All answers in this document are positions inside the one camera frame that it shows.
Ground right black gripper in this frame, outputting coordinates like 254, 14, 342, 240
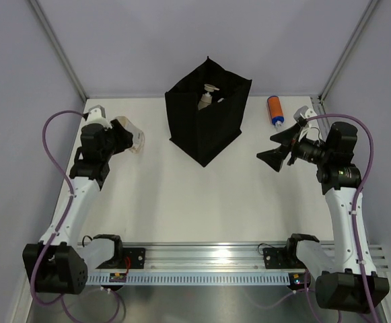
258, 122, 332, 172

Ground amber liquid clear bottle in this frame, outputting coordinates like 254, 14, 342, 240
116, 116, 145, 153

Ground beige pump bottle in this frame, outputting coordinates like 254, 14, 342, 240
198, 83, 219, 110

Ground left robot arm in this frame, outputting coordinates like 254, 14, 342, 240
22, 116, 143, 297

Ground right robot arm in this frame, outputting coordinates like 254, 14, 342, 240
257, 120, 390, 314

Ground orange tube near bag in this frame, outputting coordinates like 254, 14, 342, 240
266, 96, 285, 129

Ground black canvas bag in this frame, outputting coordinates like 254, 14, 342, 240
165, 58, 252, 167

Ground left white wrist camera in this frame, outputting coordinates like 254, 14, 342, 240
85, 105, 112, 129

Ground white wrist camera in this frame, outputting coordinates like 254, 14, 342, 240
85, 105, 112, 129
293, 106, 317, 140

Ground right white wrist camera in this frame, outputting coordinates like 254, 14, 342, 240
293, 106, 317, 140

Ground right side aluminium rail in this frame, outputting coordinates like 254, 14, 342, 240
310, 96, 326, 115

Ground aluminium rail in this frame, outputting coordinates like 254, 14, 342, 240
77, 242, 390, 272
310, 96, 326, 115

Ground left aluminium corner post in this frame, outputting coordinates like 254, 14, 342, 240
26, 0, 89, 103

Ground aluminium corner post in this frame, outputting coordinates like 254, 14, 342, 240
318, 0, 382, 104
26, 0, 89, 103

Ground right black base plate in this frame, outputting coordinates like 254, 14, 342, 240
262, 247, 306, 269

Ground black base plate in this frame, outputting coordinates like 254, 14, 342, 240
262, 247, 306, 269
112, 247, 146, 270

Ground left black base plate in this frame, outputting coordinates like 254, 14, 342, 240
112, 247, 146, 270

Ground aluminium front rail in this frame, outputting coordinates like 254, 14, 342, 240
77, 242, 390, 272

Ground white slotted cable duct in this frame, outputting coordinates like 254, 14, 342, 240
86, 271, 290, 286

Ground right aluminium corner post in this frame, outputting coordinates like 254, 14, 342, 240
318, 0, 382, 104

